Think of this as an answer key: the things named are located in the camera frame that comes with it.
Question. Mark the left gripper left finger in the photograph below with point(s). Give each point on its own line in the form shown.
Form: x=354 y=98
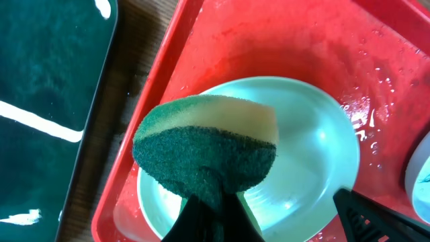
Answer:
x=199 y=223

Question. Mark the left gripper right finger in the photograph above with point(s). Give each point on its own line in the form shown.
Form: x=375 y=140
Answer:
x=364 y=220

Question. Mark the mint plate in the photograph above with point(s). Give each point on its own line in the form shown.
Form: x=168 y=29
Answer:
x=416 y=179

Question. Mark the green scrub sponge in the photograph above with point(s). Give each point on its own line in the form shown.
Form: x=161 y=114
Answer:
x=207 y=146

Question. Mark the white plate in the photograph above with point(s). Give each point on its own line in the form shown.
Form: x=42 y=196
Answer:
x=317 y=154

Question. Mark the red plastic tray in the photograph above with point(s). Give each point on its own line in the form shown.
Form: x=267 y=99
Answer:
x=371 y=56

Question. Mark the black water tray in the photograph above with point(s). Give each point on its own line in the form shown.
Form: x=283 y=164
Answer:
x=52 y=56

